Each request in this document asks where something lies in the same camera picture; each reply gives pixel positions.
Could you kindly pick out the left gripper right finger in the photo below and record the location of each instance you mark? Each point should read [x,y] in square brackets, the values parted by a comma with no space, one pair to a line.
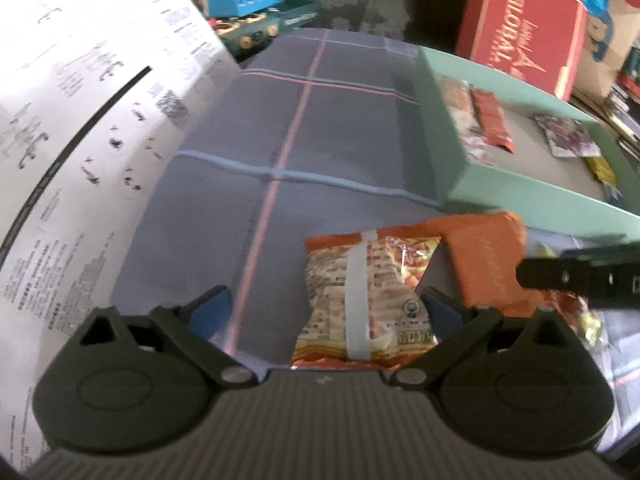
[460,332]

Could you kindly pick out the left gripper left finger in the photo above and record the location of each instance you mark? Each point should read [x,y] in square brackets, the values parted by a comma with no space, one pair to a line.
[191,327]

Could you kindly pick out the yellow green Mini snack bar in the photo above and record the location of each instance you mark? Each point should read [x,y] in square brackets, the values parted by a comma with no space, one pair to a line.
[574,308]

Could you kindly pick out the blue white snack packet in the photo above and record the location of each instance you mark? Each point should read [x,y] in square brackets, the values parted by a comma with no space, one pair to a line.
[612,195]

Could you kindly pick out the plain orange snack packet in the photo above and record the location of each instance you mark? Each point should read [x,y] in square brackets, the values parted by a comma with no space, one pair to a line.
[485,250]

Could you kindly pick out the orange peanut snack bag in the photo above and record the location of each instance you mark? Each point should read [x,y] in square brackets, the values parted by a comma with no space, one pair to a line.
[365,307]

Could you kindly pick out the purple QQ gummy bag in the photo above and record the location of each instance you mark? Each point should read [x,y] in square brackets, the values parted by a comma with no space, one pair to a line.
[567,138]

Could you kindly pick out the orange red translucent packet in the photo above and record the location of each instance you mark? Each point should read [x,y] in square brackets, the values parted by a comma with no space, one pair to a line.
[492,120]

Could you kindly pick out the long orange cracker pack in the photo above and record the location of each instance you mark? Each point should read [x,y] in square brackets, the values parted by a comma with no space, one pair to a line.
[457,96]

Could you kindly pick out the yellow snack bar packet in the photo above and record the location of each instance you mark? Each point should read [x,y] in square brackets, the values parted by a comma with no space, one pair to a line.
[601,170]

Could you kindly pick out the mint green cardboard box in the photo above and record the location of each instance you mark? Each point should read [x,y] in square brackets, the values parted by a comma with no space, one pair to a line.
[461,184]

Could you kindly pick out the blue plaid tablecloth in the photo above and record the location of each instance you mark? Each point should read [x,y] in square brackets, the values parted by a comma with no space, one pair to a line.
[322,134]

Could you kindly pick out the brown cardboard box bear print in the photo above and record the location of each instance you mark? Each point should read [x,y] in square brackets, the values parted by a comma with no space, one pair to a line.
[612,27]

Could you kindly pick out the red Global gift box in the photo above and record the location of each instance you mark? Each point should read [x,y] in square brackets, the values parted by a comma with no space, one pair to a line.
[535,41]

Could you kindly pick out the white printed instruction sheet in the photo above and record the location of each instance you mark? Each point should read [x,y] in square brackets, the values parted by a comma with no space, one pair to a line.
[96,97]

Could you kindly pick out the toy home kitchen set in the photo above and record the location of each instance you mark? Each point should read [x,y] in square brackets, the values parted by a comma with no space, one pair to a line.
[248,26]

